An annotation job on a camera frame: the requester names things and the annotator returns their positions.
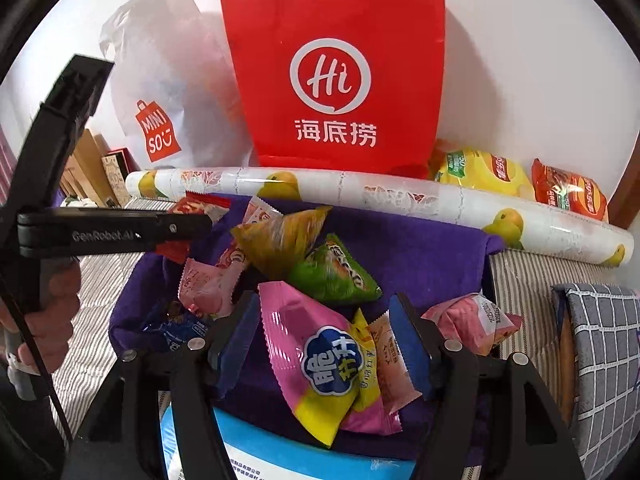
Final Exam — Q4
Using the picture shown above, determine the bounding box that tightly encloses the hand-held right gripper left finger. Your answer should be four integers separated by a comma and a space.
62, 290, 261, 480

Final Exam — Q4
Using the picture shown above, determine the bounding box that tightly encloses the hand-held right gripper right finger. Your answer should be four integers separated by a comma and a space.
387, 292, 586, 480

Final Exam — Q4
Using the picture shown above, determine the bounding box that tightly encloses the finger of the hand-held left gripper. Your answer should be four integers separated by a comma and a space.
147, 212, 213, 243

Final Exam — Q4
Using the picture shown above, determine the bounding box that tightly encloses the cream pink snack packet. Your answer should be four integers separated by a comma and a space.
367, 310, 423, 413

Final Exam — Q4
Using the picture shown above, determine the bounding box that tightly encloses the red snack packet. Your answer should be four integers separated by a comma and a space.
160, 191, 233, 263

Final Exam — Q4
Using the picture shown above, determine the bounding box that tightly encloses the peach print pink snack packet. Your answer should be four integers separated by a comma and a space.
421, 294, 523, 356

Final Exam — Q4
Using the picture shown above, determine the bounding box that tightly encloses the strawberry print snack packet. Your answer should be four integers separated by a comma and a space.
212, 240, 251, 281

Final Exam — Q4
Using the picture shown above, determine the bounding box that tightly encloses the blue snack packet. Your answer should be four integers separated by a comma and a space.
142, 310, 211, 356

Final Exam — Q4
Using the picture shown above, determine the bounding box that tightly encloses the small pale pink snack packet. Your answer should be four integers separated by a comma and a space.
179, 257, 240, 318

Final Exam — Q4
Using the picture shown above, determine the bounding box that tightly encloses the pink yellow snack packet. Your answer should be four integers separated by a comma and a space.
257, 281, 381, 448

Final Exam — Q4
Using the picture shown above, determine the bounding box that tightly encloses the narrow pink white snack packet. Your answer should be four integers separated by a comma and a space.
242, 197, 284, 235

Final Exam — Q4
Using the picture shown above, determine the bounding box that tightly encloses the yellow triangular snack packet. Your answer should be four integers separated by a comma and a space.
231, 205, 333, 281

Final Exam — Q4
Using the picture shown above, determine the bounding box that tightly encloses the green triangular snack packet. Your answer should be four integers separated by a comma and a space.
287, 233, 383, 306

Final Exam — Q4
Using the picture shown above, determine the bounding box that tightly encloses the person's left hand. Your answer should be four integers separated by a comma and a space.
0, 262, 83, 377

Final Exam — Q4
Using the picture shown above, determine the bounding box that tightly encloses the wooden headboard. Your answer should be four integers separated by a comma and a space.
57, 129, 118, 206

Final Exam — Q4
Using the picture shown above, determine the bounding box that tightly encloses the brown book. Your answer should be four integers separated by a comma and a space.
101, 147, 141, 206

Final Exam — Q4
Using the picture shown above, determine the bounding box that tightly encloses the purple towel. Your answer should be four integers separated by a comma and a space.
109, 192, 506, 463

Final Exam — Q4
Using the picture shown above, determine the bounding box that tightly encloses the blue cardboard box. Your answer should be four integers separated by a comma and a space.
159, 402, 418, 480

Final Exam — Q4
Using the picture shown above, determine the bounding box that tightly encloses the striped mattress pad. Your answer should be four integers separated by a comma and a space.
50, 195, 566, 431

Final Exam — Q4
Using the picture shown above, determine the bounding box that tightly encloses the pear print wallpaper roll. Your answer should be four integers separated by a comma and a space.
125, 166, 627, 267

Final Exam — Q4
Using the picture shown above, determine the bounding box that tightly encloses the white plastic bag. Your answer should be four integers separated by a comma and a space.
99, 0, 256, 170

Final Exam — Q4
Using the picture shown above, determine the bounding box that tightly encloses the yellow chips bag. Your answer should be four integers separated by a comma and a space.
429, 147, 536, 201

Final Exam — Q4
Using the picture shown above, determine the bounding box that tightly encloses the grey checkered folded cloth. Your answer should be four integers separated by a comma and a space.
550, 282, 640, 480

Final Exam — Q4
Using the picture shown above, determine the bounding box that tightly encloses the orange chips bag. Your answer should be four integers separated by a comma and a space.
531, 158, 610, 222

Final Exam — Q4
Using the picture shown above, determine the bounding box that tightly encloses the red paper bag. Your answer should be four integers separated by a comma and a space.
220, 0, 446, 179

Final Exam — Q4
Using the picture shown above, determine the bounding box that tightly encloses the brown wooden door frame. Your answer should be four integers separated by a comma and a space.
607, 175, 640, 241

